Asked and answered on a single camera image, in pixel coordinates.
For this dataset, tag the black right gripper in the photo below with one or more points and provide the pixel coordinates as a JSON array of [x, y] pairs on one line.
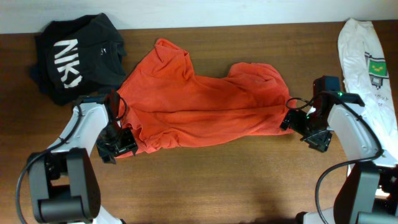
[[319, 141]]

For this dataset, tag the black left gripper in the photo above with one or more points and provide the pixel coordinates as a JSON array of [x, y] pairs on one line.
[[108, 152]]

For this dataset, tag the red soccer t-shirt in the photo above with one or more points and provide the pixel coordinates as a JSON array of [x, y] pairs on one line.
[[167, 105]]

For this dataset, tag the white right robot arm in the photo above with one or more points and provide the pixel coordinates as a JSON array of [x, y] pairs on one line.
[[369, 193]]

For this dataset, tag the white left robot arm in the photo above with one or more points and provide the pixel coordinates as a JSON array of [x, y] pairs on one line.
[[62, 182]]

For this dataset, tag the white printed t-shirt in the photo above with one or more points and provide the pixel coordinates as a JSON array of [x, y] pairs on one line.
[[365, 73]]

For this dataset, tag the black Nike t-shirt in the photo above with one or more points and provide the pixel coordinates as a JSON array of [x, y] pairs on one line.
[[81, 56]]

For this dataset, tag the dark navy folded garment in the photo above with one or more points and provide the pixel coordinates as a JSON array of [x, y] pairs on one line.
[[44, 84]]

